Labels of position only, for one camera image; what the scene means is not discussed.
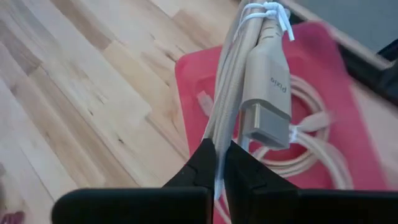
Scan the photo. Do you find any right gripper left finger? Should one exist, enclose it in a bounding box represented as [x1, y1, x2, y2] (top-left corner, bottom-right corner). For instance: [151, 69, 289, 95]
[51, 139, 217, 224]

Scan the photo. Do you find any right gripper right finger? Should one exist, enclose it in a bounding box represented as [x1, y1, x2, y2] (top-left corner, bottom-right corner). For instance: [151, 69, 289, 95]
[224, 141, 398, 224]

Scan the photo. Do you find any beige USB cable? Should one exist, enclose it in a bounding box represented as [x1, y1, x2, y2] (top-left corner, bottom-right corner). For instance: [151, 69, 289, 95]
[196, 74, 355, 224]
[201, 0, 296, 200]

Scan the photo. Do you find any red plastic bin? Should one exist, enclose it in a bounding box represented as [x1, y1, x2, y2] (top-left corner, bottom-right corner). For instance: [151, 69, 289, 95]
[174, 20, 389, 224]

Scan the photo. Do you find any black aluminium table frame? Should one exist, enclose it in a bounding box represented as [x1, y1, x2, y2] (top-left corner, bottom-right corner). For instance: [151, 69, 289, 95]
[338, 37, 398, 106]

